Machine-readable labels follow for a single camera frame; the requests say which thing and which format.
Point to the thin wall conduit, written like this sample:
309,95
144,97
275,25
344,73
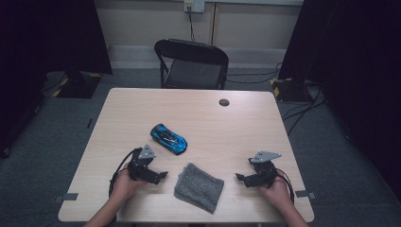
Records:
214,23

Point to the black curtain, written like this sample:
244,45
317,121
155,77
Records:
47,31
362,63

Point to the grey cloth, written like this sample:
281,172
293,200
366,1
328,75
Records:
198,187

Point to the person's left hand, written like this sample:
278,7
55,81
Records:
124,187

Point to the round table grommet hole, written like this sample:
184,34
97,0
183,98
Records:
224,102

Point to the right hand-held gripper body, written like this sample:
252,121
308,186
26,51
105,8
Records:
263,176

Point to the person's right hand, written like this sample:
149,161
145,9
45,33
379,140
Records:
279,194

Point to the small black floor tape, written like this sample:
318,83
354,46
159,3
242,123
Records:
90,123

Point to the black stand base yellow tape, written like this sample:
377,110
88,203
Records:
290,91
78,88

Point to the white wall socket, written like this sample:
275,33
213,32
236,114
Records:
198,6

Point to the black folding chair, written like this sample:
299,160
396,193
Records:
189,50

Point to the grey tape strip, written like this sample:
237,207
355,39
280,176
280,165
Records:
71,196
302,193

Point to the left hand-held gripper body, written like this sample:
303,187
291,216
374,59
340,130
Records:
140,170

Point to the blue toy car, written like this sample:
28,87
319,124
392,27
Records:
168,138

